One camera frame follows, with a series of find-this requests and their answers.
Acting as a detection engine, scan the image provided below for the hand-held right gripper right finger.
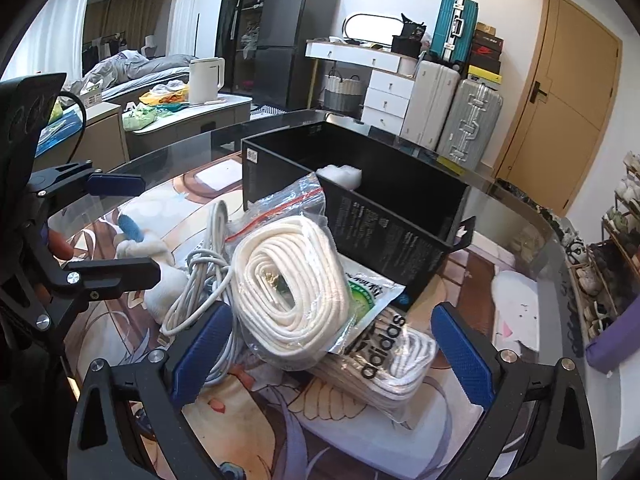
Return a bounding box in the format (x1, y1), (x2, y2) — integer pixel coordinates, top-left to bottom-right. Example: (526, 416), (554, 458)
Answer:
(430, 302), (598, 480)

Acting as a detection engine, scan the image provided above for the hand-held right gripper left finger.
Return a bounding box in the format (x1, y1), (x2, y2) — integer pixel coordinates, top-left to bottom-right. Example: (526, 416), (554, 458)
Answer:
(67, 302), (236, 480)

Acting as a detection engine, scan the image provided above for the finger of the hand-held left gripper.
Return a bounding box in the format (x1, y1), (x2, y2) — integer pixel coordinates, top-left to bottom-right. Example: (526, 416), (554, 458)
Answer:
(30, 160), (146, 198)
(35, 257), (162, 321)

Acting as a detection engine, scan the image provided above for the white and blue plush toy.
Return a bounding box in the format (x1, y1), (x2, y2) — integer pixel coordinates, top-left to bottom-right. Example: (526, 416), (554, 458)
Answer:
(114, 197), (188, 326)

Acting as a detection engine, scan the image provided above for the white laces bag black print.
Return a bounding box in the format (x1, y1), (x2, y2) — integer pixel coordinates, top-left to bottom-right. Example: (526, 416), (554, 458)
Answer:
(310, 305), (441, 431)

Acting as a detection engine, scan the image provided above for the white charger cable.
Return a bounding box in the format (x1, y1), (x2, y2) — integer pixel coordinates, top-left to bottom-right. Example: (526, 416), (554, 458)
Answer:
(160, 200), (241, 386)

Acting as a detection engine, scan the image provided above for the white rope bundle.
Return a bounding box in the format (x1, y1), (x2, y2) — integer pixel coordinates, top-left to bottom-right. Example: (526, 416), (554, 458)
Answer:
(225, 172), (351, 371)

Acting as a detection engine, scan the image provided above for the black cardboard box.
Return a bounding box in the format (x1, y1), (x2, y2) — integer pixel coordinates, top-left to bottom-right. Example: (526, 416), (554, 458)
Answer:
(241, 121), (477, 313)

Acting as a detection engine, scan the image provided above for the person's left hand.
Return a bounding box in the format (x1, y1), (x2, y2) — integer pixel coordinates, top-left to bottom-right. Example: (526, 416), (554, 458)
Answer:
(47, 225), (76, 262)

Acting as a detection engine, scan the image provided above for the beige side table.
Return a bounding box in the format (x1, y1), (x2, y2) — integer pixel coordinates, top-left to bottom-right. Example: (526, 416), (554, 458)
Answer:
(35, 102), (131, 176)

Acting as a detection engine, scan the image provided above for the green plastic bag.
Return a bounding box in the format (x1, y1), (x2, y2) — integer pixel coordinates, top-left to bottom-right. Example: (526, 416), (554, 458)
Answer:
(122, 102), (158, 133)

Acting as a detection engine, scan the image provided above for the white cat-shaped pad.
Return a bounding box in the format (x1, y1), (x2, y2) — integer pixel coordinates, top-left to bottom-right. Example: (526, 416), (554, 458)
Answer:
(490, 270), (546, 356)

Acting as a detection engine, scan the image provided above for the printed cartoon table mat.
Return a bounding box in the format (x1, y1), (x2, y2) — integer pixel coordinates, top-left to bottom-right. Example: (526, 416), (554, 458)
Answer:
(85, 160), (551, 480)

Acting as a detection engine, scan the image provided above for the beige cabinet with white top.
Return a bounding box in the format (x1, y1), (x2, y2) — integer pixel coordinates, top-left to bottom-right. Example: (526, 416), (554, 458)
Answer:
(122, 92), (253, 161)

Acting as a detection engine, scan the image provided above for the yellow plastic bag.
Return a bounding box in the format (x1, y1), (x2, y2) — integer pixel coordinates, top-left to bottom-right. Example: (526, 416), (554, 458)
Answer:
(139, 85), (191, 108)

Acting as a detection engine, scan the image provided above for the white square pad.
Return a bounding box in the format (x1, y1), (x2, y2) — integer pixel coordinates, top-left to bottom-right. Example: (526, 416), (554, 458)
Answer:
(197, 160), (246, 193)

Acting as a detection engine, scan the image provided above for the bed with grey bedding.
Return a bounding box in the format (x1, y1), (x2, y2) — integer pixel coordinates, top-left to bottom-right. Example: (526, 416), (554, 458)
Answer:
(82, 52), (201, 106)

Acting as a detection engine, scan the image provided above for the white electric kettle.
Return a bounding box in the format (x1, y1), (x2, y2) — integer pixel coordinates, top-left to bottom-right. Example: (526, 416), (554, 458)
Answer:
(188, 57), (226, 106)

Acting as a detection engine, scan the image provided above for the purple yoga mat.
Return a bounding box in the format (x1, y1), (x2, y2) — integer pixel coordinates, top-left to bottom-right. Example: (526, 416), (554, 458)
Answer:
(586, 295), (640, 373)

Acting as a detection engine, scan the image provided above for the shoe rack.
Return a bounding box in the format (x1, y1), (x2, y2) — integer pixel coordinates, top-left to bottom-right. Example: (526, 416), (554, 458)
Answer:
(565, 152), (640, 346)

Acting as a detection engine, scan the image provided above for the dark glass wardrobe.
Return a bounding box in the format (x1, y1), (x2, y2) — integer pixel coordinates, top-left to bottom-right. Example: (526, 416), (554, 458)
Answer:
(220, 0), (276, 96)

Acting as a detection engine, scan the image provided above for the white cotton wad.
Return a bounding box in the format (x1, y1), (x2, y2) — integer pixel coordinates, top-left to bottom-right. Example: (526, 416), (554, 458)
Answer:
(317, 164), (363, 191)

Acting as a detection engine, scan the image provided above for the silver suitcase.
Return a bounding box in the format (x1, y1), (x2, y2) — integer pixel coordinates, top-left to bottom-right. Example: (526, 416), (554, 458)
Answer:
(436, 78), (503, 171)

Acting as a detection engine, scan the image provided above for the black refrigerator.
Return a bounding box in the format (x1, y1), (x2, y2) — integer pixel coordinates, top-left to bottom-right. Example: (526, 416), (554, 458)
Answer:
(252, 0), (341, 111)

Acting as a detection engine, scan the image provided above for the woven storage basket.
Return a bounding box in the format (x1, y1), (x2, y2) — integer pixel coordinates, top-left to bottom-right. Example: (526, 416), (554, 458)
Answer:
(324, 74), (362, 111)

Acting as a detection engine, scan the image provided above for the white suitcase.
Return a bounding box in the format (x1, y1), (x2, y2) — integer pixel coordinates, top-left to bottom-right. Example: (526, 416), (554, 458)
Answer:
(400, 60), (461, 151)

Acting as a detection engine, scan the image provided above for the tan wooden door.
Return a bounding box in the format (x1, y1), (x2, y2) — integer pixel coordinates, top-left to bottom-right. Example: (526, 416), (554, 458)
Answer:
(495, 0), (623, 218)

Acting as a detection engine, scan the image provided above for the white drawer unit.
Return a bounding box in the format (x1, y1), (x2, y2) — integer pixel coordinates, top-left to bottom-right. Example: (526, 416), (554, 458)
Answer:
(360, 69), (416, 133)

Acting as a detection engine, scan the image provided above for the white vanity desk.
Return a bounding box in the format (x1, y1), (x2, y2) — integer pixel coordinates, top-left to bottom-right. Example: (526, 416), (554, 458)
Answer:
(305, 40), (418, 77)

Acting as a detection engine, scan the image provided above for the stack of shoe boxes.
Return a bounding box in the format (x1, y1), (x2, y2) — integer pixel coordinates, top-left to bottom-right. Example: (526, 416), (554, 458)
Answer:
(467, 22), (503, 86)

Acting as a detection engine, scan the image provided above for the oval mirror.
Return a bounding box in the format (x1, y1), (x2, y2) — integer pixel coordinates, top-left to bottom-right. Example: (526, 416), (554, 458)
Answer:
(342, 12), (408, 46)

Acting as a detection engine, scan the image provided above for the teal suitcase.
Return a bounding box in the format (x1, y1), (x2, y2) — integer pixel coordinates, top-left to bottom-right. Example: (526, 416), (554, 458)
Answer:
(430, 0), (481, 66)

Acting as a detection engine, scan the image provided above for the black cable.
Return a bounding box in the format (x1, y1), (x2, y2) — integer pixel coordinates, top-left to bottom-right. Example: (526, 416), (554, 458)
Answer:
(47, 91), (88, 176)

